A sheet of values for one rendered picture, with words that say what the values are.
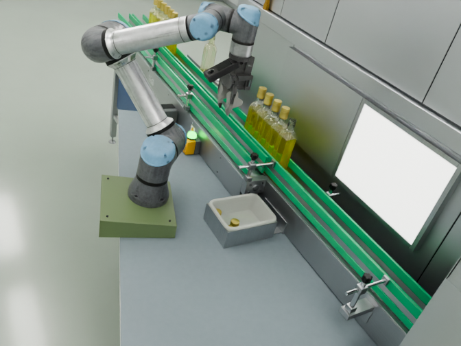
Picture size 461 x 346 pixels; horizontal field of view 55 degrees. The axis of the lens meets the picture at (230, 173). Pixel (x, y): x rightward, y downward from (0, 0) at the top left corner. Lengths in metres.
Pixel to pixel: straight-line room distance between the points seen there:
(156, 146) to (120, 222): 0.29
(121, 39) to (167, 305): 0.83
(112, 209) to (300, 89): 0.89
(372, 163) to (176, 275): 0.78
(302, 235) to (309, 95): 0.56
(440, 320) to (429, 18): 0.88
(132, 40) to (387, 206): 1.00
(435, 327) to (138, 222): 0.96
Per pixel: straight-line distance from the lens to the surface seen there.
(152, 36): 1.42
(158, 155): 1.54
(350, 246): 1.55
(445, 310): 1.14
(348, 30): 1.76
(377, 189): 1.64
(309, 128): 1.86
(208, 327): 1.41
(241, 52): 1.49
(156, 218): 1.61
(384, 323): 1.51
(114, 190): 1.70
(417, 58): 1.56
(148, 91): 1.66
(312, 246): 1.66
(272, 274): 1.61
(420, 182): 1.53
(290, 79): 1.95
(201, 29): 1.35
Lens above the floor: 1.86
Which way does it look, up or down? 33 degrees down
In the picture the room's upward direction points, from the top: 14 degrees clockwise
